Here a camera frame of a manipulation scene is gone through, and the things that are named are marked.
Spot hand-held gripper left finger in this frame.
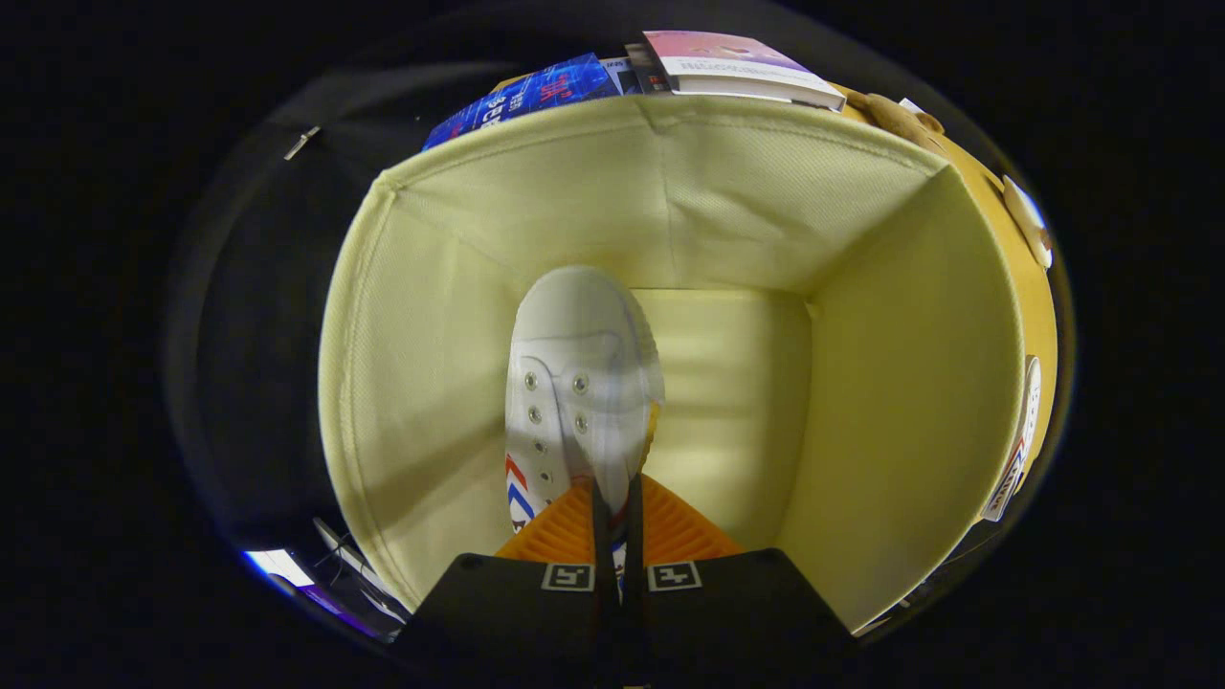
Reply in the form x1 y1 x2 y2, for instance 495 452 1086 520
397 477 618 689

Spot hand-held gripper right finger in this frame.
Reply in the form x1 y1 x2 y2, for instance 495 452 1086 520
627 474 858 689

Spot white canvas shoe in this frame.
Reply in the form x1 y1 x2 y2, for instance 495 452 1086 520
504 266 666 599
981 356 1044 522

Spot green fabric storage box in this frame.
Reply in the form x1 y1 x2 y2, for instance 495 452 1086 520
318 94 1025 637

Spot lit computer screen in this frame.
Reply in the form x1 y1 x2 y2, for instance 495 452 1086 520
244 548 384 637

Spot blue book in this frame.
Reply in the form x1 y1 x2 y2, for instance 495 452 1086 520
421 53 623 152

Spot grey book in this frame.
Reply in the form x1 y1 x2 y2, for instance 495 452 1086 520
601 56 644 97

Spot pink cover book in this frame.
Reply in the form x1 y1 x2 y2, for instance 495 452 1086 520
643 31 848 111

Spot brown plush toy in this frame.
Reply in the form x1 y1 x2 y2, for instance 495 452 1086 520
842 91 948 154

